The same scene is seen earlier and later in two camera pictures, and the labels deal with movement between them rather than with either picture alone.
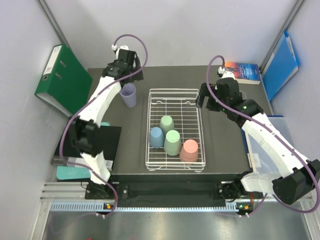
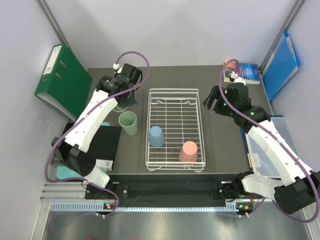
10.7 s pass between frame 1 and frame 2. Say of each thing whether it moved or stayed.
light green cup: moved
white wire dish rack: stayed
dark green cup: moved
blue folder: stayed
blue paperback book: stayed
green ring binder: stayed
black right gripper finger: moved
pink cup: stayed
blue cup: stayed
